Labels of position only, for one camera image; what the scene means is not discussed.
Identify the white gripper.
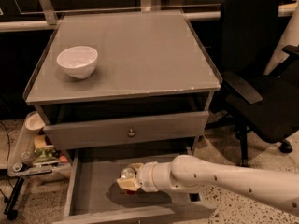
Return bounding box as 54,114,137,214
117,162,172,192

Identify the red coke can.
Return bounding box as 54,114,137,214
121,168,135,193

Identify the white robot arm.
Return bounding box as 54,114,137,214
117,155,299,217

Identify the round metal drawer knob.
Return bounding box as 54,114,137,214
128,129,135,138

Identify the grey open middle drawer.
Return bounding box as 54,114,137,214
54,141,216,224

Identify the grey upper drawer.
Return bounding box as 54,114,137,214
44,111,209,149

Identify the grey drawer cabinet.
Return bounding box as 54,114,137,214
22,8,224,224

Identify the clear tray of snacks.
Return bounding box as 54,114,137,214
7,111,71,178

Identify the white ceramic bowl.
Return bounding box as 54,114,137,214
56,46,98,79

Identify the black tray stand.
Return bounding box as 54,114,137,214
4,177,24,220

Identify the black office chair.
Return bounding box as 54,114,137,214
207,0,299,166

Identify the black cable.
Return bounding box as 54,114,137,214
0,120,12,203

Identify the silver metal rail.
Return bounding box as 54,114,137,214
0,0,299,34

